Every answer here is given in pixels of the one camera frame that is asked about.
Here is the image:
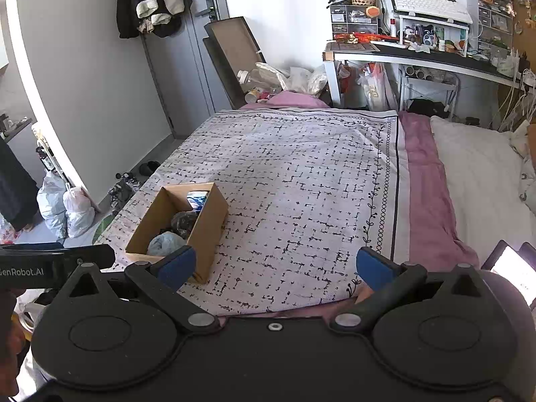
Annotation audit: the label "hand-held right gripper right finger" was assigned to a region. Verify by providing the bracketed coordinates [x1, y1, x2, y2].
[329, 246, 486, 333]

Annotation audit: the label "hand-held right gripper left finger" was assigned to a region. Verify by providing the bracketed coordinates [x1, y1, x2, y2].
[59, 245, 220, 336]

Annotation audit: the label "black dotted cloth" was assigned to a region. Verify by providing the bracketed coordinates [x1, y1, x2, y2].
[170, 211, 200, 236]

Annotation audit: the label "brown cardboard box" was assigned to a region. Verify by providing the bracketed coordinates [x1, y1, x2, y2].
[126, 183, 229, 284]

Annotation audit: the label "blue tissue packet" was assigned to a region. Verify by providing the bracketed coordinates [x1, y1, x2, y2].
[186, 191, 210, 212]

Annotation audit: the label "grey-blue fluffy towel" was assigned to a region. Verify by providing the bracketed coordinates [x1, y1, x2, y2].
[147, 232, 187, 257]

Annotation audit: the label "grey-white trash bag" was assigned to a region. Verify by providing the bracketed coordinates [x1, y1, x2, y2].
[37, 170, 70, 240]

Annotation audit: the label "white trash bag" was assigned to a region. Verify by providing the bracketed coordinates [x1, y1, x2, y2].
[63, 186, 96, 239]

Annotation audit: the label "black jacket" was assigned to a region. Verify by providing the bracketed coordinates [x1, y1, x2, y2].
[0, 136, 41, 232]

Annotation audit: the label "pair of grey sneakers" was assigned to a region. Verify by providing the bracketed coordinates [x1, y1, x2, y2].
[108, 172, 145, 215]

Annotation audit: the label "pink bed sheet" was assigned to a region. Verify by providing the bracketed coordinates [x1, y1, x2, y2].
[241, 91, 482, 269]

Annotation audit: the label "white black-patterned blanket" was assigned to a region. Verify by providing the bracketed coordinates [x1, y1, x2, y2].
[94, 109, 409, 317]

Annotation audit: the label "lit tablet screen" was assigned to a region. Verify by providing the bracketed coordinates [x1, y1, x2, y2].
[481, 240, 536, 308]

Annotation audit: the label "white duvet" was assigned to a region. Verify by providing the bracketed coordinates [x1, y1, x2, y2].
[430, 116, 536, 260]

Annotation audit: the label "white printed cloth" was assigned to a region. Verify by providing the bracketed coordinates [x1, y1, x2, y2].
[509, 119, 536, 214]

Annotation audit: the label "white shopping bag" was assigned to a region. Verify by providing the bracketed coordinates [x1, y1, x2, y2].
[363, 62, 399, 112]

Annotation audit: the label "grey door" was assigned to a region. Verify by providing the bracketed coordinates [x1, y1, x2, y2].
[142, 0, 236, 140]

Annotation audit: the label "white desk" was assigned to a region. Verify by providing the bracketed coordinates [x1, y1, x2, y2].
[322, 40, 536, 114]

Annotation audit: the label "clear plastic bottle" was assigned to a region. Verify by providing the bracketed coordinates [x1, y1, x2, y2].
[237, 69, 263, 89]

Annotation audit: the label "pile of clear plastic bags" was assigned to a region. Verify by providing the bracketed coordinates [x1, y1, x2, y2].
[255, 62, 330, 95]

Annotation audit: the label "flat cardboard sheet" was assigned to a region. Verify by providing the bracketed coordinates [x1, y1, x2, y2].
[203, 17, 267, 110]

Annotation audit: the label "grey drawer organizer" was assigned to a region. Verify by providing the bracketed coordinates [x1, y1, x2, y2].
[329, 4, 382, 41]

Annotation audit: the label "white desk riser shelf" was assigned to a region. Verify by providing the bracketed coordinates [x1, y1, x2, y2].
[396, 12, 470, 58]

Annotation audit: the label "hanging clothes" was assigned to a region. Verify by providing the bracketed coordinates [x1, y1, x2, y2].
[116, 0, 219, 40]

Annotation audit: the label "white keyboard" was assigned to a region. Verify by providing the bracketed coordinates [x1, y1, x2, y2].
[391, 0, 473, 24]

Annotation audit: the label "clear acrylic organizer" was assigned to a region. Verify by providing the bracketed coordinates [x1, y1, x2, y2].
[467, 0, 514, 52]

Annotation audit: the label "white wire rack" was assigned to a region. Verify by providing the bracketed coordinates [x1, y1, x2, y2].
[398, 65, 461, 125]

